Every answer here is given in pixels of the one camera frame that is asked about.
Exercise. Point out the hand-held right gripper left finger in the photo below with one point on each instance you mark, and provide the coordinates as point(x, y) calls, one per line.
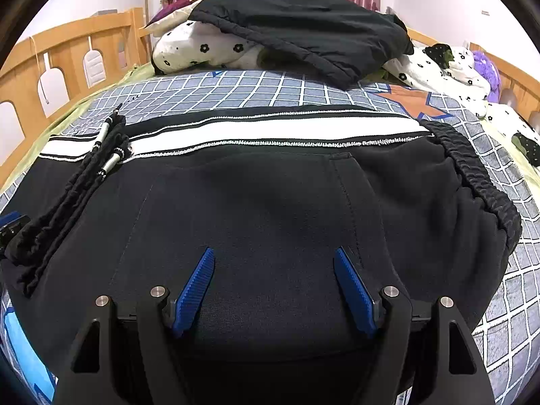
point(196, 291)

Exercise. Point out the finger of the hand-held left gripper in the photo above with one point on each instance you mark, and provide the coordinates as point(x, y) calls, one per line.
point(10, 230)

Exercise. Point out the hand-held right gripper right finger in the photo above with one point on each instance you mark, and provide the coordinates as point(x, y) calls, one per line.
point(354, 291)

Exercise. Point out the black pants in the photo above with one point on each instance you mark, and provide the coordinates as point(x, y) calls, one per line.
point(270, 202)

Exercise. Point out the grey checked star blanket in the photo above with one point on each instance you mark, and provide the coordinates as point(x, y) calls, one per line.
point(295, 93)

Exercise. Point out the white floral pillow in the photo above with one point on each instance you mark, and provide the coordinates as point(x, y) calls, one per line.
point(506, 122)

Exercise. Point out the grey box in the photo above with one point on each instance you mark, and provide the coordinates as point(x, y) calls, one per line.
point(106, 11)

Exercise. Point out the white floral quilt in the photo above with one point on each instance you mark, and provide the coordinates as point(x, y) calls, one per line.
point(190, 46)

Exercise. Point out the purple plush toy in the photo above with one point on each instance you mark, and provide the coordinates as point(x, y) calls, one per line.
point(485, 67)

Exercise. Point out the black jacket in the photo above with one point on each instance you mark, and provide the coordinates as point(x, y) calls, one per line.
point(303, 29)

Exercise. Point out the purple patterned pillow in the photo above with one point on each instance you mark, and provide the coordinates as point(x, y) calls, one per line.
point(168, 14)

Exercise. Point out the wooden bed frame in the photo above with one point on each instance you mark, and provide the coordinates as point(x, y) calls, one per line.
point(67, 55)

